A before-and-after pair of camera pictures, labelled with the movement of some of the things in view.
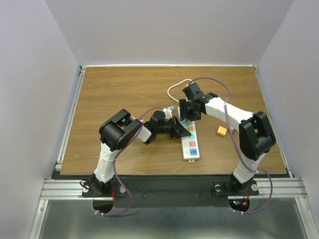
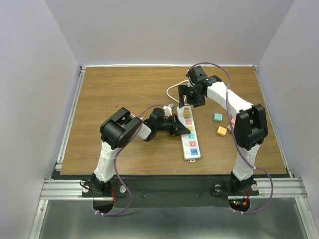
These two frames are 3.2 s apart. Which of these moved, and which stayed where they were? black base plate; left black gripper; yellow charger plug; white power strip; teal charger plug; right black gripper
Moved: right black gripper; teal charger plug
Stayed: white power strip; left black gripper; black base plate; yellow charger plug
